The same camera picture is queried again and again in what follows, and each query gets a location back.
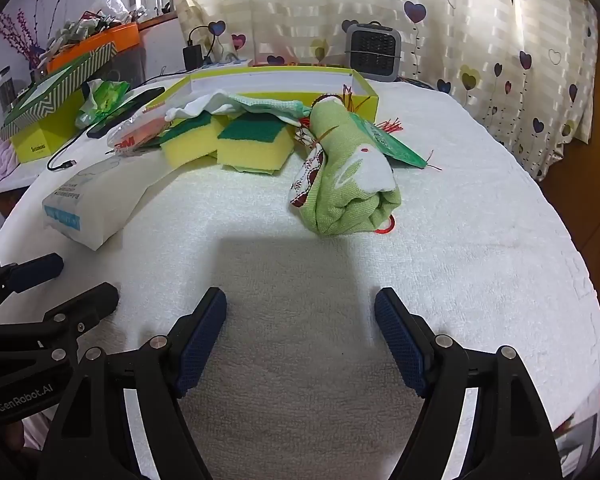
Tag lime green cardboard box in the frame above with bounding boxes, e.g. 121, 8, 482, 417
142, 65, 379, 126

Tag grey desk heater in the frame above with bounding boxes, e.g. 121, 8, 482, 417
341, 20, 402, 82

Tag printed cloth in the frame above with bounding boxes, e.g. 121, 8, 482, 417
555, 345, 600, 480

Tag white power strip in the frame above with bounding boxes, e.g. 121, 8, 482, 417
200, 55, 253, 70

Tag green tissue pack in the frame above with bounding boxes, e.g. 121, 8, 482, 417
75, 79, 131, 128

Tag green striped box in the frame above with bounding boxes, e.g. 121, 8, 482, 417
2, 42, 118, 133

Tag heart print curtain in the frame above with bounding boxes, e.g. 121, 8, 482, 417
170, 0, 598, 181

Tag black usb cable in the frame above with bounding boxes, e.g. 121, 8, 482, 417
46, 72, 191, 172

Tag green towel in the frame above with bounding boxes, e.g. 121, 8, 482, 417
290, 95, 403, 237

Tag white sock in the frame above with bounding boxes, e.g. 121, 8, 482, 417
165, 89, 261, 121

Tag orange box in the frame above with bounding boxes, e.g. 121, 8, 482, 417
46, 22, 140, 73

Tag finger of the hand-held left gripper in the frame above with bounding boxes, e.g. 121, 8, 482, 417
0, 282, 120, 377
0, 253, 64, 322

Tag wooden wardrobe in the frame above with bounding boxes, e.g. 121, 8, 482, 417
540, 0, 600, 271

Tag purple flower branches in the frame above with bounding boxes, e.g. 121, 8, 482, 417
0, 0, 76, 68

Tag black smartphone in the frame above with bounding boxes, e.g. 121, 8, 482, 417
86, 86, 166, 139

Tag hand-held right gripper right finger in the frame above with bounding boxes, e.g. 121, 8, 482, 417
375, 287, 566, 480

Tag white cotton pad packet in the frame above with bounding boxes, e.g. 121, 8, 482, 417
42, 157, 173, 252

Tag clear earplug bag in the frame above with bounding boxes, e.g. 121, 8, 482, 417
106, 105, 173, 158

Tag small lime box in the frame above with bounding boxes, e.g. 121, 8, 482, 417
10, 87, 93, 165

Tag pink towel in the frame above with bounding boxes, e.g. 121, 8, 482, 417
0, 137, 21, 186

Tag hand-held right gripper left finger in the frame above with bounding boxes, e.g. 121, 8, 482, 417
39, 287, 228, 480

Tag large green tea packet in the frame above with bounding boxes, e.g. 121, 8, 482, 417
360, 117, 428, 168

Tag yellow green sponge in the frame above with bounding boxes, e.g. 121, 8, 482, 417
216, 112, 293, 173
160, 112, 221, 167

